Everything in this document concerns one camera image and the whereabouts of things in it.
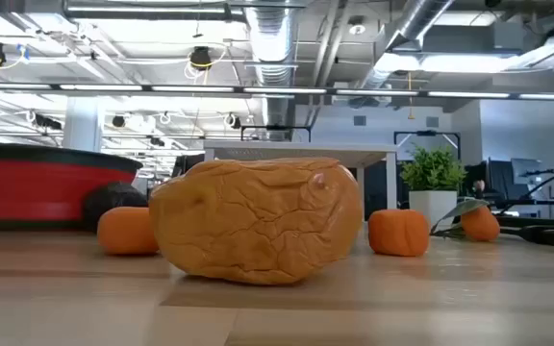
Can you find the small orange mandarin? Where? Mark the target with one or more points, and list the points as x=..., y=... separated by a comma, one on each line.
x=397, y=233
x=125, y=230

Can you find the dark purple plum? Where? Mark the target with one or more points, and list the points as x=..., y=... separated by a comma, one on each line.
x=113, y=197

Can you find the red collapsible colander bowl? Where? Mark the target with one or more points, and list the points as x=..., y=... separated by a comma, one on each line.
x=41, y=187

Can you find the monitor on desk arm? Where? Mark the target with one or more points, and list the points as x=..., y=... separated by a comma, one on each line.
x=524, y=168

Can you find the long white light strip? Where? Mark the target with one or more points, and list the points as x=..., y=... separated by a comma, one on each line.
x=282, y=90

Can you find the small green potted plant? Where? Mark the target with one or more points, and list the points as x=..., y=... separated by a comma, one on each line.
x=433, y=173

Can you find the person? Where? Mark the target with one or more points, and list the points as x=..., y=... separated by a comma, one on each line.
x=479, y=185

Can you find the black partition panel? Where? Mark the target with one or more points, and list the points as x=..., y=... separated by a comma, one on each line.
x=500, y=180

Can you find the black kitchen knife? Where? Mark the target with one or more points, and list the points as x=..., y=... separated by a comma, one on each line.
x=546, y=235

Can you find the black overhead rig frame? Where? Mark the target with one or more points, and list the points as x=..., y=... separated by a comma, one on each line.
x=426, y=133
x=277, y=127

